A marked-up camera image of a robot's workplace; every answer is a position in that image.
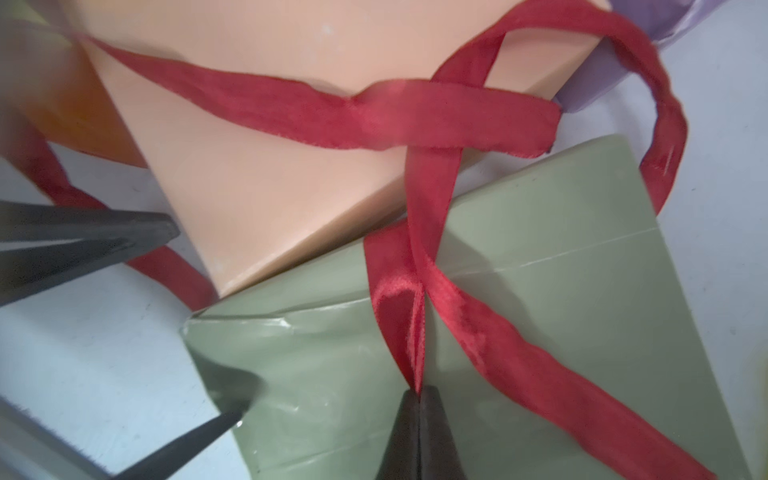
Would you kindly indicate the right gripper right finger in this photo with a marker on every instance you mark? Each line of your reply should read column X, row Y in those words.
column 439, row 459

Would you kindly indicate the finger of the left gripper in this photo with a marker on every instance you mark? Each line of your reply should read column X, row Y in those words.
column 53, row 245
column 169, row 459

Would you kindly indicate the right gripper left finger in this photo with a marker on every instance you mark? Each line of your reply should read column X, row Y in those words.
column 401, row 459

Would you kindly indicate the peach gift box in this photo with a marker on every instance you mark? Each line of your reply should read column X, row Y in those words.
column 253, row 204

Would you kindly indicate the orange gift box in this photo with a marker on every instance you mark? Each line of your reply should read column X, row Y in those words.
column 52, row 82

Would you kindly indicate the red ribbon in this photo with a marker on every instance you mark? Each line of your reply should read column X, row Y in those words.
column 514, row 410

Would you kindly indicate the green gift box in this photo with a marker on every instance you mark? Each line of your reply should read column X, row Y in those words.
column 568, row 249

